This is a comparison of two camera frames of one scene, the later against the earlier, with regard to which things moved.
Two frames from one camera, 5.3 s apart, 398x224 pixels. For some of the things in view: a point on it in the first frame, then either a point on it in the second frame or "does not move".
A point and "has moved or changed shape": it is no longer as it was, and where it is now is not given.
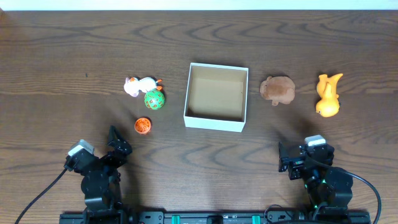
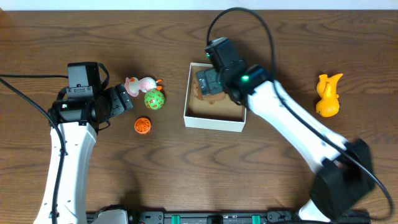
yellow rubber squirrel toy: x=329 y=105 does not move
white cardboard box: x=216 y=97 does not move
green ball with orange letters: x=154 y=99 does not move
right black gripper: x=297 y=163 to x=209 y=75
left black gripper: x=115 y=153 to x=119 y=99
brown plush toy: x=280 y=89 has moved or changed shape
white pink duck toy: x=133 y=85 does not move
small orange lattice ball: x=142 y=126 does not move
